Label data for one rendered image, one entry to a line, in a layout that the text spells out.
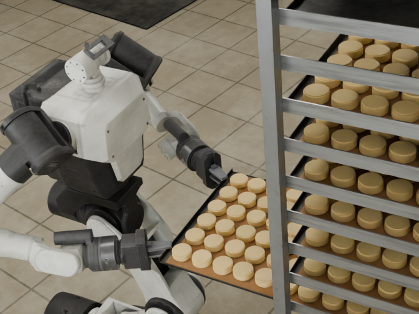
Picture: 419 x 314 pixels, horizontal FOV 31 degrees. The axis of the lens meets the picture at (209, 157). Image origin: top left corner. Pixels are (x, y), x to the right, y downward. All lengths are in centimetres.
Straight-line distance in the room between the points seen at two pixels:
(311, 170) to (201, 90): 293
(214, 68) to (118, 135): 271
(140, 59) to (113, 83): 16
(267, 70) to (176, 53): 351
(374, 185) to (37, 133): 81
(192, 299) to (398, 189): 100
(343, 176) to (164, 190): 224
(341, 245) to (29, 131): 78
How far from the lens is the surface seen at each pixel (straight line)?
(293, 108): 142
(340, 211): 158
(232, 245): 191
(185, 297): 231
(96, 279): 331
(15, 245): 198
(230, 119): 415
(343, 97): 143
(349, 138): 147
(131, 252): 193
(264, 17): 132
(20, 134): 187
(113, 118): 194
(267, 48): 134
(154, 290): 230
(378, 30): 128
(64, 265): 194
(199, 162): 219
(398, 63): 154
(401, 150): 145
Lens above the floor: 226
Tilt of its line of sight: 36 degrees down
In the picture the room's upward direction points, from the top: 6 degrees counter-clockwise
